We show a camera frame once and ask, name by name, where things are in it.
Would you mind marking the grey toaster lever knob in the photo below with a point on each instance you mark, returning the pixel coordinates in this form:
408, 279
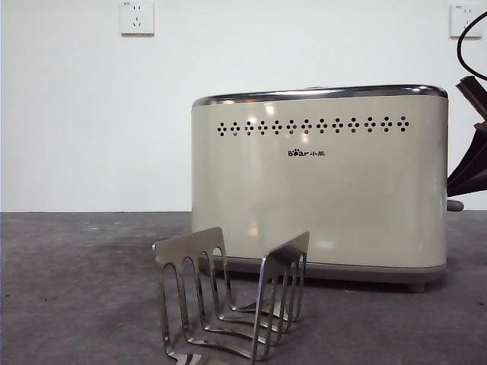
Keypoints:
455, 205

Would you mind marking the cream two-slot toaster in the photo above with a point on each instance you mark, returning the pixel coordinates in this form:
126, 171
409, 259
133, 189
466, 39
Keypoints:
350, 197

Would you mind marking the stainless steel toast rack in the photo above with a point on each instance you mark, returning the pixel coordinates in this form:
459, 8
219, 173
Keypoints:
190, 247

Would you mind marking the white wall socket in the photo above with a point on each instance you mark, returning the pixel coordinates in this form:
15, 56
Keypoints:
458, 23
137, 19

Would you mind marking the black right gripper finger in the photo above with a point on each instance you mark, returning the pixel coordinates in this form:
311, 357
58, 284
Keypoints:
465, 156
477, 167

